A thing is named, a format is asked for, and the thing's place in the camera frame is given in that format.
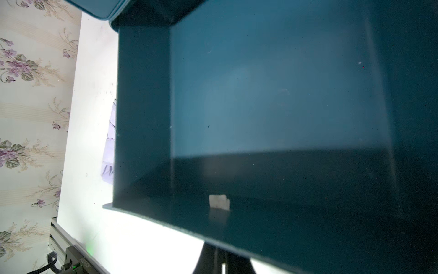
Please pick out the purple umbrella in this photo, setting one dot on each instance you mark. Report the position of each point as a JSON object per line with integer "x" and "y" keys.
{"x": 107, "y": 170}

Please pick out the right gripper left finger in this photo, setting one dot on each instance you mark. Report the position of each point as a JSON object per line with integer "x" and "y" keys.
{"x": 210, "y": 260}

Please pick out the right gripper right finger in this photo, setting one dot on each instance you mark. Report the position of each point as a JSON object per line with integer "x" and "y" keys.
{"x": 235, "y": 264}

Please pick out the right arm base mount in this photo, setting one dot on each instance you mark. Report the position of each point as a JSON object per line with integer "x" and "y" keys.
{"x": 74, "y": 262}

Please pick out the teal drawer cabinet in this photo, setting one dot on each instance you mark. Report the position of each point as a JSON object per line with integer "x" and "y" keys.
{"x": 300, "y": 133}

